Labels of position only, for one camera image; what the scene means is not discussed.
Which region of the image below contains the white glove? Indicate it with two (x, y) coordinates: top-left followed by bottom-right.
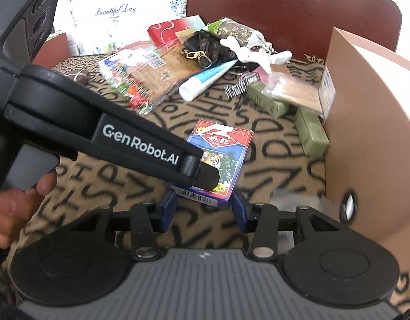
(220, 37), (293, 69)

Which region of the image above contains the olive green carton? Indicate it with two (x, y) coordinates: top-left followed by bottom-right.
(294, 107), (331, 157)
(246, 81), (290, 118)

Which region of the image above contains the white blue toothpaste tube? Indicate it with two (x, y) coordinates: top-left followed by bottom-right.
(178, 58), (240, 101)

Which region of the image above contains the brown clear snack packet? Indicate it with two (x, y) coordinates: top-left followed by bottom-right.
(148, 37), (212, 107)

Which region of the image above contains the blue playing card box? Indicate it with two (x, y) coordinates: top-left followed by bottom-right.
(172, 119), (254, 210)

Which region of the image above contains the small brown oval object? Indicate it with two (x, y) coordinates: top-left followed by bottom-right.
(72, 70), (91, 85)

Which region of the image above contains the colourful clear snack packet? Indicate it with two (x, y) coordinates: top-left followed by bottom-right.
(98, 49), (169, 116)

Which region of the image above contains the red white flat box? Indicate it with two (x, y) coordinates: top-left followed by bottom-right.
(148, 15), (206, 46)

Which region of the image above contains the brown cardboard box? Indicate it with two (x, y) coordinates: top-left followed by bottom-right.
(317, 27), (410, 307)

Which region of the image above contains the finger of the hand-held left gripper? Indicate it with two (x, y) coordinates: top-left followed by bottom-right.
(179, 156), (222, 191)

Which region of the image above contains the person's left hand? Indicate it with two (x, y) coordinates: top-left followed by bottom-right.
(0, 170), (59, 249)

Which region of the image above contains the cotton swab pack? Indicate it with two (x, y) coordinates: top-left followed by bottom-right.
(261, 73), (324, 115)

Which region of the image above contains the dried herb sachet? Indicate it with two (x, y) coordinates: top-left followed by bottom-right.
(205, 17), (273, 54)

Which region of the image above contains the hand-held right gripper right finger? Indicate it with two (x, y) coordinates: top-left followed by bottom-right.
(232, 191), (342, 261)

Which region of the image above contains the white floral bag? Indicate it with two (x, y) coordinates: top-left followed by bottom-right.
(53, 0), (192, 56)

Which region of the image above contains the tan letter-print mat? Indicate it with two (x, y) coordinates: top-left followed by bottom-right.
(0, 53), (410, 311)

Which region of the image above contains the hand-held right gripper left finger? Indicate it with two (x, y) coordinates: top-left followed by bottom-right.
(66, 189), (178, 261)

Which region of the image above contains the dark brown patterned pouch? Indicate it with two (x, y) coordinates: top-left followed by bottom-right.
(184, 30), (225, 58)

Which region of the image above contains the silver wristwatch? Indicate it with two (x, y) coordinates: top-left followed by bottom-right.
(224, 71), (263, 99)

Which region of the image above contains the small tan box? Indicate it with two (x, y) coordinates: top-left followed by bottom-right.
(271, 64), (293, 78)

